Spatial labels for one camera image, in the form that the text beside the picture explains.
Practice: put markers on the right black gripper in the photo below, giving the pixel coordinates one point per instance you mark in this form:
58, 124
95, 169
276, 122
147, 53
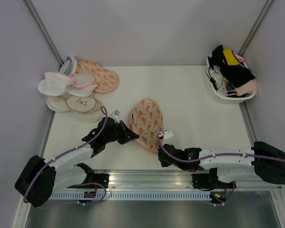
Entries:
164, 163

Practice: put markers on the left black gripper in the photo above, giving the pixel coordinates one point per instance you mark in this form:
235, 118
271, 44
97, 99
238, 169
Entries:
127, 135

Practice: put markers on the peach floral mesh laundry bag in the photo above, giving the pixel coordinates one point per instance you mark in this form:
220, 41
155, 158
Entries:
148, 122

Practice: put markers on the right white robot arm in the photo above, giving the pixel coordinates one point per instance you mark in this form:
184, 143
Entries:
261, 160

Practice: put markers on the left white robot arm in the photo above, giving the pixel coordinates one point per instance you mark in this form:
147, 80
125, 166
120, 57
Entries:
43, 176

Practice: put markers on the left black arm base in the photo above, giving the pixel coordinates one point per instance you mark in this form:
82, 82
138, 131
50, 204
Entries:
101, 178

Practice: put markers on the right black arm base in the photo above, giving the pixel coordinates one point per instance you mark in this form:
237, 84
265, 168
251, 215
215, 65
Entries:
202, 182

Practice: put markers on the beige bag with bra print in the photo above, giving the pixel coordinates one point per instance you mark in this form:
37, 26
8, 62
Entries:
83, 105

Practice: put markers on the cream round mesh bag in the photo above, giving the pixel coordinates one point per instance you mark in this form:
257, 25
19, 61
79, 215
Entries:
56, 104

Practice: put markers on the white pink-trimmed mesh bag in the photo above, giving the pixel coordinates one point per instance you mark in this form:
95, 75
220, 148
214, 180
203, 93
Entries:
54, 84

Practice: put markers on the white blue-trimmed mesh bag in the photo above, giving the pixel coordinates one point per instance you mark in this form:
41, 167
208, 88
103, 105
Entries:
69, 66

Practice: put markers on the white plastic laundry basket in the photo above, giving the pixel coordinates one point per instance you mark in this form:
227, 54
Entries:
222, 95

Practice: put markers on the black bra in basket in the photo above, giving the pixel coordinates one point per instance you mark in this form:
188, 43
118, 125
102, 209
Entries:
236, 75

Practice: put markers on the pink bra in basket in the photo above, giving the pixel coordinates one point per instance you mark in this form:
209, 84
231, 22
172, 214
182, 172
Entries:
248, 88

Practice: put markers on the yellow garment in basket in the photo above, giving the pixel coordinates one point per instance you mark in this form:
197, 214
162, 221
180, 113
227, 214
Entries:
230, 58

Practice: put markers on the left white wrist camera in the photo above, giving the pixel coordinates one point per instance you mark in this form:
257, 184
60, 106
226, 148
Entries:
115, 116

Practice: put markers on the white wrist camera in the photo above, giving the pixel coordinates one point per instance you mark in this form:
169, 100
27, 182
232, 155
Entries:
115, 116
165, 135

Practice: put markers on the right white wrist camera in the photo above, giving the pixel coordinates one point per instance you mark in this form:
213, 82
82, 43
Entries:
165, 135

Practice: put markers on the aluminium mounting rail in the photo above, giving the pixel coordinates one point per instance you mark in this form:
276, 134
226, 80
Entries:
170, 180

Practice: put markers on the white slotted cable duct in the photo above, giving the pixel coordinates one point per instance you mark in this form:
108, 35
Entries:
133, 195

